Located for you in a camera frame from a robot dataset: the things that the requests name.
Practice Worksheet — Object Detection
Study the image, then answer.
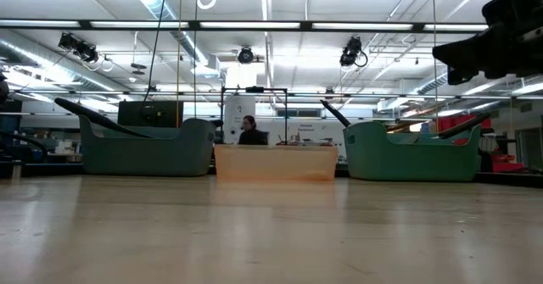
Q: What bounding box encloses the teal plastic bin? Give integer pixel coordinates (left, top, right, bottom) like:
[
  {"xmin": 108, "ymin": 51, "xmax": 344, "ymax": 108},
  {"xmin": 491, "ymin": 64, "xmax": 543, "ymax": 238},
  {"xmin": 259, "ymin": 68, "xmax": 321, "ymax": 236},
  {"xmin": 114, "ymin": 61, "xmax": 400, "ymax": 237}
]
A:
[
  {"xmin": 343, "ymin": 121, "xmax": 483, "ymax": 182},
  {"xmin": 78, "ymin": 114, "xmax": 217, "ymax": 178}
]

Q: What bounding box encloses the black ceiling camera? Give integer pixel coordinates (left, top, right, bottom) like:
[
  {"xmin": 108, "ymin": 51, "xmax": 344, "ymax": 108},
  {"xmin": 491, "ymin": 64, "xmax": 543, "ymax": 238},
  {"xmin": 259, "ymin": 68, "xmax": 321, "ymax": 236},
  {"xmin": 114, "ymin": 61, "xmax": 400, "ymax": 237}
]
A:
[
  {"xmin": 237, "ymin": 46, "xmax": 255, "ymax": 64},
  {"xmin": 58, "ymin": 32, "xmax": 99, "ymax": 64},
  {"xmin": 339, "ymin": 36, "xmax": 369, "ymax": 69}
]

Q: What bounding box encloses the overhead light bar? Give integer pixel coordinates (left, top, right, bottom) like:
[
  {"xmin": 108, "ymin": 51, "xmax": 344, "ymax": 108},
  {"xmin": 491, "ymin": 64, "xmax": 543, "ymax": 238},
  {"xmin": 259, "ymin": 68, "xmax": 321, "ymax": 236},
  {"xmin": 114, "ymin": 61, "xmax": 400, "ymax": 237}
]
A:
[{"xmin": 0, "ymin": 19, "xmax": 491, "ymax": 33}]

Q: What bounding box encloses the orange translucent plastic bin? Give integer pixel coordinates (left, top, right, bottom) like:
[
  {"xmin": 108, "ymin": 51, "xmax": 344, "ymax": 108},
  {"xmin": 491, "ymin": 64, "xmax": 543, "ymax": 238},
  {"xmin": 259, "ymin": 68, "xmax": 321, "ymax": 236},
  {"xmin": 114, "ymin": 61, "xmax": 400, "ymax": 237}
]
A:
[{"xmin": 213, "ymin": 143, "xmax": 339, "ymax": 183}]

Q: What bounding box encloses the black aluminium table frame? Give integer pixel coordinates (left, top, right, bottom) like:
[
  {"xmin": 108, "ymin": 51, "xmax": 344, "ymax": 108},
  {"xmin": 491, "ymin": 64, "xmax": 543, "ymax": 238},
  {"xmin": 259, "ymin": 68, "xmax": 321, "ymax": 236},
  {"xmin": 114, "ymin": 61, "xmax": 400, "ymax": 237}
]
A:
[
  {"xmin": 0, "ymin": 160, "xmax": 86, "ymax": 178},
  {"xmin": 474, "ymin": 171, "xmax": 543, "ymax": 188}
]

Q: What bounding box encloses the white cabinet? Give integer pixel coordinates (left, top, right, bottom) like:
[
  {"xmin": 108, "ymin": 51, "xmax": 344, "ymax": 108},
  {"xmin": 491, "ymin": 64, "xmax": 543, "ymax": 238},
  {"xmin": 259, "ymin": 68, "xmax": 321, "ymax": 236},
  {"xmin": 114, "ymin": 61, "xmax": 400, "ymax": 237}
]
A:
[{"xmin": 223, "ymin": 95, "xmax": 257, "ymax": 145}]

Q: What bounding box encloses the black slotted spatula steel handle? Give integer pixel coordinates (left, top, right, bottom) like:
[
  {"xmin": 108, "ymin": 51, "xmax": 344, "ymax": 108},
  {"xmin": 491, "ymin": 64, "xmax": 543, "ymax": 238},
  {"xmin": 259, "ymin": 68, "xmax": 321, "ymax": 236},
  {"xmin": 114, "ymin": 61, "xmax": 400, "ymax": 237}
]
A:
[{"xmin": 320, "ymin": 99, "xmax": 352, "ymax": 129}]

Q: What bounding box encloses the black monitor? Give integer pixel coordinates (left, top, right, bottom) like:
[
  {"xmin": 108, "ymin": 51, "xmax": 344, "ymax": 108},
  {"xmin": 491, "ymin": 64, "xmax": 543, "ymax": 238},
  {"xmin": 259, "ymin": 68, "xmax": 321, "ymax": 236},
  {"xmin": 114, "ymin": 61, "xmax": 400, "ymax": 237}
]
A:
[{"xmin": 117, "ymin": 100, "xmax": 185, "ymax": 128}]

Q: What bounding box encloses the black metal stand frame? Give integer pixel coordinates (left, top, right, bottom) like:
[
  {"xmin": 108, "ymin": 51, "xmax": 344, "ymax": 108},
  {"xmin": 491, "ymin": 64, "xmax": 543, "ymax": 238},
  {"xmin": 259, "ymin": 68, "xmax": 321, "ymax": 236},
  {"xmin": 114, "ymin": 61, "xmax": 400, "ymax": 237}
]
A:
[{"xmin": 220, "ymin": 86, "xmax": 289, "ymax": 145}]

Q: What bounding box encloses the person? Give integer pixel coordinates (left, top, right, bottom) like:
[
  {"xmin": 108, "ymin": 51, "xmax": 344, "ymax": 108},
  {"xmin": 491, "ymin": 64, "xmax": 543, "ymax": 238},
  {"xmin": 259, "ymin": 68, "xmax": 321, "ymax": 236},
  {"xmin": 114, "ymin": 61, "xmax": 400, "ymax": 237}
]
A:
[{"xmin": 237, "ymin": 114, "xmax": 270, "ymax": 146}]

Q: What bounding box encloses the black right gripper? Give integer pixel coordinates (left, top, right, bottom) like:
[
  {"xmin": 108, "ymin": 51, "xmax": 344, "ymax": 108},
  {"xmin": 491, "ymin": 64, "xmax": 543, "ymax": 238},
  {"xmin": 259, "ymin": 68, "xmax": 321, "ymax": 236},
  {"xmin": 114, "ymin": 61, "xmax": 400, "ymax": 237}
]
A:
[{"xmin": 432, "ymin": 0, "xmax": 543, "ymax": 86}]

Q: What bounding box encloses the red crate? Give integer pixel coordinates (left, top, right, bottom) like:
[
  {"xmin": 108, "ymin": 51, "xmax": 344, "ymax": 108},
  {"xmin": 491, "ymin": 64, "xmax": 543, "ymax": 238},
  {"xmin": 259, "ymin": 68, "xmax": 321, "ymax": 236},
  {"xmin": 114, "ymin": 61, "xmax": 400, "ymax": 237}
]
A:
[{"xmin": 491, "ymin": 154, "xmax": 525, "ymax": 174}]

